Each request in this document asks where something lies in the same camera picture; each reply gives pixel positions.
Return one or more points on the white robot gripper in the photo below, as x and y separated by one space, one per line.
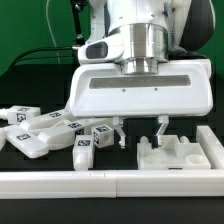
180 88

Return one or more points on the white chair seat block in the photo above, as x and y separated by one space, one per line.
175 153

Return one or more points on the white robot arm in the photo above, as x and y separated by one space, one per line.
141 61

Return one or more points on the long white chair side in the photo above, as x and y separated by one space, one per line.
35 144

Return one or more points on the white cube with hole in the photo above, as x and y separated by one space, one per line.
103 135

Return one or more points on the white piece at left edge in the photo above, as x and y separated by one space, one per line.
2 138

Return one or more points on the white U-shaped border frame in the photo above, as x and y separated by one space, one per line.
123 183

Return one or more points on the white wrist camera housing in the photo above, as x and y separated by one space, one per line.
100 52

